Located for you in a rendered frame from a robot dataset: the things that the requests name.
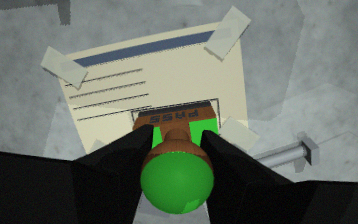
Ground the cream inspection card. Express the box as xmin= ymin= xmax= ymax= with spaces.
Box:
xmin=41 ymin=5 xmax=260 ymax=155

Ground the green-handled stamp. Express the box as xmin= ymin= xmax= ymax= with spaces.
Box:
xmin=132 ymin=101 xmax=219 ymax=214

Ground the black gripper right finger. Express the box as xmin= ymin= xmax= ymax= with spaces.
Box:
xmin=200 ymin=130 xmax=358 ymax=224

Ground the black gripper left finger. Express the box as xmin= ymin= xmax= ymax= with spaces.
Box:
xmin=0 ymin=124 xmax=154 ymax=224

